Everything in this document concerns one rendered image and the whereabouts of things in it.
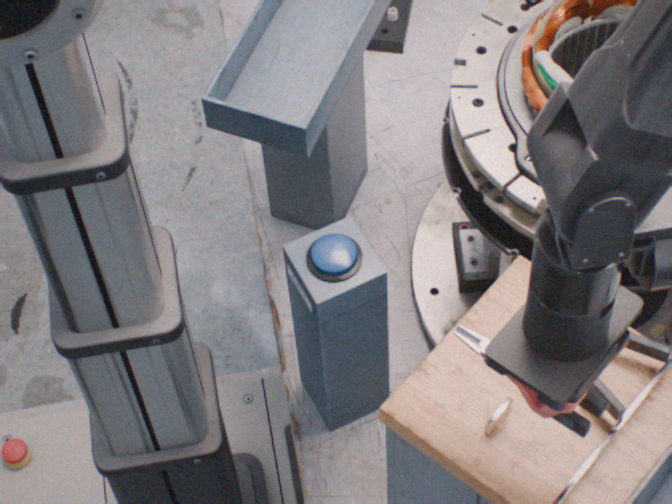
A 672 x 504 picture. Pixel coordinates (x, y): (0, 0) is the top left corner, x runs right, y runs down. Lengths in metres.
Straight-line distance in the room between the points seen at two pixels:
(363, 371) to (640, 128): 0.64
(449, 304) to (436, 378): 0.35
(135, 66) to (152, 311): 1.51
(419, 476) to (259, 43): 0.48
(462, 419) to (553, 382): 0.20
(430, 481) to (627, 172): 0.46
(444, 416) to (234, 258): 1.41
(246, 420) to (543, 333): 1.15
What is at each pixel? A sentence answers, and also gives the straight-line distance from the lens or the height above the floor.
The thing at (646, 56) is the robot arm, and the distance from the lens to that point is 0.72.
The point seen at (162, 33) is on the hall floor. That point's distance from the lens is 2.82.
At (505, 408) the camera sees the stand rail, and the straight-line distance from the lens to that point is 1.07.
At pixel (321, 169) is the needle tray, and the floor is 0.90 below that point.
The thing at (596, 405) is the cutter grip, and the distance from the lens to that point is 0.98.
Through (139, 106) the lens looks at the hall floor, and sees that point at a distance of 2.70.
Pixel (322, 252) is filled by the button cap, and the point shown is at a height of 1.04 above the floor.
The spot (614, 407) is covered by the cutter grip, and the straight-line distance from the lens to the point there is 1.06.
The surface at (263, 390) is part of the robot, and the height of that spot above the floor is 0.26.
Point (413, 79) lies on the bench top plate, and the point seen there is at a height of 0.78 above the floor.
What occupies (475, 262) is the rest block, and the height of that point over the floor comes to 0.84.
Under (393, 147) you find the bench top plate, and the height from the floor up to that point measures 0.78.
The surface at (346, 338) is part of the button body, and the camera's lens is 1.24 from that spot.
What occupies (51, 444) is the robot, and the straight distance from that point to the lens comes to 2.03.
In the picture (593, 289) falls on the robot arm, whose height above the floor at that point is 1.34.
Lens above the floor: 2.03
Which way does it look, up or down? 56 degrees down
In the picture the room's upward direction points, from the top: 4 degrees counter-clockwise
